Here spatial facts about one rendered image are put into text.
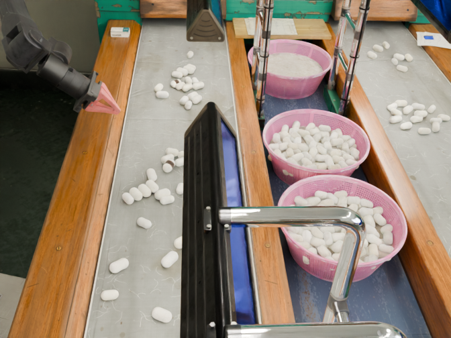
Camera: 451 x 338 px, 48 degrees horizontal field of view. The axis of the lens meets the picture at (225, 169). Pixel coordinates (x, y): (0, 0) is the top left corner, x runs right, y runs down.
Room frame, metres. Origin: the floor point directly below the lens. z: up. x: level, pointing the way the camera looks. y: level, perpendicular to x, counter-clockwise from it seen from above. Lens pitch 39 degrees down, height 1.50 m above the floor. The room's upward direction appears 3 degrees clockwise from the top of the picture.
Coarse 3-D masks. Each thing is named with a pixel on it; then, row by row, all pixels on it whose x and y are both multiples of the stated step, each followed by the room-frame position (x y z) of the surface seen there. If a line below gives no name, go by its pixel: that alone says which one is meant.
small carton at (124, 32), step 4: (112, 28) 1.61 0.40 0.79; (116, 28) 1.61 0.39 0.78; (120, 28) 1.62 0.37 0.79; (124, 28) 1.62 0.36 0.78; (128, 28) 1.62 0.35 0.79; (112, 32) 1.59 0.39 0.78; (116, 32) 1.59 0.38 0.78; (120, 32) 1.59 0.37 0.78; (124, 32) 1.59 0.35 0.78; (128, 32) 1.59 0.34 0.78; (112, 36) 1.59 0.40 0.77; (116, 36) 1.59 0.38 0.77; (120, 36) 1.59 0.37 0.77; (124, 36) 1.59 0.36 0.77; (128, 36) 1.59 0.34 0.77
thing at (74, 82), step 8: (72, 72) 1.03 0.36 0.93; (96, 72) 1.09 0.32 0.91; (64, 80) 1.01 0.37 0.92; (72, 80) 1.02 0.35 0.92; (80, 80) 1.02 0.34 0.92; (88, 80) 1.04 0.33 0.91; (64, 88) 1.01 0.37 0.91; (72, 88) 1.01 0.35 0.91; (80, 88) 1.01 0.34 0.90; (88, 88) 1.01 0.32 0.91; (72, 96) 1.01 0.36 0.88; (80, 96) 1.01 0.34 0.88; (88, 96) 0.99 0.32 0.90; (80, 104) 0.99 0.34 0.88
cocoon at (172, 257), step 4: (172, 252) 0.66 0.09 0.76; (176, 252) 0.66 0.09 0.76; (164, 256) 0.65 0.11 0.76; (168, 256) 0.65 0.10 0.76; (172, 256) 0.65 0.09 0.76; (176, 256) 0.65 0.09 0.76; (164, 260) 0.64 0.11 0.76; (168, 260) 0.64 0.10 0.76; (172, 260) 0.64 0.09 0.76; (176, 260) 0.65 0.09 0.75; (164, 264) 0.63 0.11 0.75; (168, 264) 0.63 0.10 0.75
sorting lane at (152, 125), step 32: (160, 32) 1.70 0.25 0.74; (160, 64) 1.46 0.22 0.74; (192, 64) 1.47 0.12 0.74; (224, 64) 1.48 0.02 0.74; (224, 96) 1.28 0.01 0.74; (128, 128) 1.10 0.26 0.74; (160, 128) 1.10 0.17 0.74; (128, 160) 0.96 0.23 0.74; (160, 160) 0.97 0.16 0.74; (128, 192) 0.85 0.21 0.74; (128, 224) 0.75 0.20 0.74; (160, 224) 0.75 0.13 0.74; (128, 256) 0.66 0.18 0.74; (160, 256) 0.67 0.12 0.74; (96, 288) 0.58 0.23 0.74; (128, 288) 0.58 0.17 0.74; (160, 288) 0.59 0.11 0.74; (256, 288) 0.60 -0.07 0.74; (96, 320) 0.52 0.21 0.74; (128, 320) 0.52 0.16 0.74
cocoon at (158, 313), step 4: (156, 308) 0.53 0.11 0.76; (160, 308) 0.53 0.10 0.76; (152, 312) 0.52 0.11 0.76; (156, 312) 0.52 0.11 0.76; (160, 312) 0.52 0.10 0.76; (164, 312) 0.52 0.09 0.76; (168, 312) 0.52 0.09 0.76; (152, 316) 0.52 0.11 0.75; (156, 316) 0.52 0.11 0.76; (160, 316) 0.52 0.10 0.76; (164, 316) 0.52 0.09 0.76; (168, 316) 0.52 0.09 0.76; (160, 320) 0.51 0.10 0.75; (164, 320) 0.51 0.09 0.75; (168, 320) 0.51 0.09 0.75
